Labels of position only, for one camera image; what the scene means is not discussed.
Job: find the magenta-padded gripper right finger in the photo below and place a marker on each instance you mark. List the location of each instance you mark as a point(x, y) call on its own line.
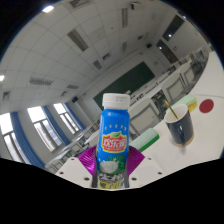
point(146, 170)

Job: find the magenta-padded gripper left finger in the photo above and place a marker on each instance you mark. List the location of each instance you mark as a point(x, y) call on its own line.
point(75, 171)

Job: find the blue drink bottle white cap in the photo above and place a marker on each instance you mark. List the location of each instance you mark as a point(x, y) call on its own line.
point(114, 140)

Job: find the green and white flat case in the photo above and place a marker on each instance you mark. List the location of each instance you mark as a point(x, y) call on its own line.
point(145, 140)

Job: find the dark blue mug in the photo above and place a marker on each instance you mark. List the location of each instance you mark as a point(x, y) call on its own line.
point(181, 130)

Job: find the classroom windows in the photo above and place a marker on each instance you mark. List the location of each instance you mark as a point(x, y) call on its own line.
point(43, 128)

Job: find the blue window curtains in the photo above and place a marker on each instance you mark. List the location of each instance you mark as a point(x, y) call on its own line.
point(25, 140)

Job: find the wooden stir stick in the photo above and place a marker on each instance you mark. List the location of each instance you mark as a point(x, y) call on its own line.
point(170, 108)

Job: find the flat round red coaster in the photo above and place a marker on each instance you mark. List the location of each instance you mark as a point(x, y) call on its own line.
point(206, 106)

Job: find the green chalkboard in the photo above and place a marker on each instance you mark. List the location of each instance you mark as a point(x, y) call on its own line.
point(130, 83)

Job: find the classroom desks and chairs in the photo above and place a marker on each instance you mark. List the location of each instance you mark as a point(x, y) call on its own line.
point(173, 85)

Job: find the dark door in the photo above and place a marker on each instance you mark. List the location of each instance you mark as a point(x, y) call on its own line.
point(166, 51)

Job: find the ceiling light panels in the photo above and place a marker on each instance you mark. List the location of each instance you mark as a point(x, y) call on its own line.
point(78, 39)

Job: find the black wall speaker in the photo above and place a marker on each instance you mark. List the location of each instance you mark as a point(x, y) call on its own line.
point(75, 99)
point(149, 45)

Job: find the dark high wall window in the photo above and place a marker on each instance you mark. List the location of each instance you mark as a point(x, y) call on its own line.
point(173, 27)

